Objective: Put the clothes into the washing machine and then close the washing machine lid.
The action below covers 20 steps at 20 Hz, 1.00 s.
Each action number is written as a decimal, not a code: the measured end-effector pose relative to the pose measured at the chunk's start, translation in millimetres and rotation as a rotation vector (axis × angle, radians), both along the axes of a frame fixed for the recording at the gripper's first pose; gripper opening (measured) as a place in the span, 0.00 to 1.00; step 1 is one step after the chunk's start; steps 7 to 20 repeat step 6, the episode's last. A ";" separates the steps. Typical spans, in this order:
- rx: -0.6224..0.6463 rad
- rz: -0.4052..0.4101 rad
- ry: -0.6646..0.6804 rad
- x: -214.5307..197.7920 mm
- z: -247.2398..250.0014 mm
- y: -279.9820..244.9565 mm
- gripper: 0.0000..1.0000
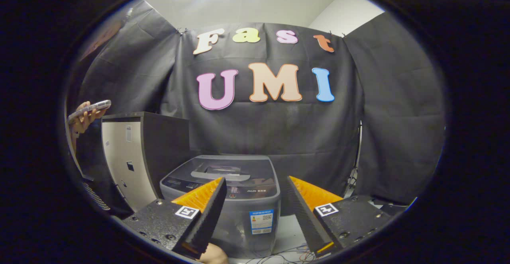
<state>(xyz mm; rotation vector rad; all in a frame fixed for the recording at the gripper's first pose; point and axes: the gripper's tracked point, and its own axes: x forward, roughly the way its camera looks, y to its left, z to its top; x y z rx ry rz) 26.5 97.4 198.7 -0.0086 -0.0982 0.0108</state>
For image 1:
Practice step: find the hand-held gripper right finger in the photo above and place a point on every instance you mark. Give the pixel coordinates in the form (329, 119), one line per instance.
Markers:
(306, 220)

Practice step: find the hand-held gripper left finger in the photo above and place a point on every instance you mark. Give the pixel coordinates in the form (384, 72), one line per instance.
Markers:
(209, 220)

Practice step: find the grey washing machine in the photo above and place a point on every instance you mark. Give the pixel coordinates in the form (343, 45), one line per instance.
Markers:
(239, 232)

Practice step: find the smartphone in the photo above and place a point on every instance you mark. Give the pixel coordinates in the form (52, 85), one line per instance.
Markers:
(97, 105)

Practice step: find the person's knee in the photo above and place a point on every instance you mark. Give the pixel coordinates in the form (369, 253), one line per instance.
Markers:
(215, 256)

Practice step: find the metal light stand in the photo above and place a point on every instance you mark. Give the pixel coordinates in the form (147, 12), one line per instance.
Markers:
(352, 176)

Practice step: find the black backdrop cloth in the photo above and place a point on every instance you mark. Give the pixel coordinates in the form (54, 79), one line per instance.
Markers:
(310, 136)

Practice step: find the black flat box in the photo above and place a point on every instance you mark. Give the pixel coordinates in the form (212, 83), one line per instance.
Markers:
(392, 208)

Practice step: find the dark cabinet with cream door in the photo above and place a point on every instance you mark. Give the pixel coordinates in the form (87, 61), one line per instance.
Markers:
(127, 164)

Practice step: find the person's checkered clothing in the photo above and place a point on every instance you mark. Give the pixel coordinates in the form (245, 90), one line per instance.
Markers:
(97, 198)

